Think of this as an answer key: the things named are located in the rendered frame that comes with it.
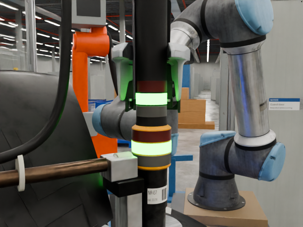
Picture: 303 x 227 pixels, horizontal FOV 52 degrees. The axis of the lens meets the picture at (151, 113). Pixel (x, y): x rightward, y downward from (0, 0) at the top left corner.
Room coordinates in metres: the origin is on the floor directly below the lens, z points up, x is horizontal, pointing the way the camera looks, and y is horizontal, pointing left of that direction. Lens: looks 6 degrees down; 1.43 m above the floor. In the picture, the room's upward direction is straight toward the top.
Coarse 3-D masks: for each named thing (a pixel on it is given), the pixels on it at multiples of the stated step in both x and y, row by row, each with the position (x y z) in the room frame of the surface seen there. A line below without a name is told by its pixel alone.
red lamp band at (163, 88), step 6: (138, 84) 0.33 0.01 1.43; (144, 84) 0.32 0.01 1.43; (150, 84) 0.32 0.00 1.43; (156, 84) 0.32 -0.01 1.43; (162, 84) 0.32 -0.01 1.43; (138, 90) 0.33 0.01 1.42; (144, 90) 0.32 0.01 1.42; (150, 90) 0.32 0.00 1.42; (156, 90) 0.32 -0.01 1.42; (162, 90) 0.32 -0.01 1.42
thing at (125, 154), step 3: (117, 153) 0.31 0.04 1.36; (120, 153) 0.31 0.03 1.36; (123, 153) 0.32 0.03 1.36; (126, 153) 0.32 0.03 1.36; (129, 153) 0.32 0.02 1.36; (114, 156) 0.31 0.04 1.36; (117, 156) 0.31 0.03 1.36; (120, 156) 0.31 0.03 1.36; (123, 156) 0.31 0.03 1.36; (126, 156) 0.31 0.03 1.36
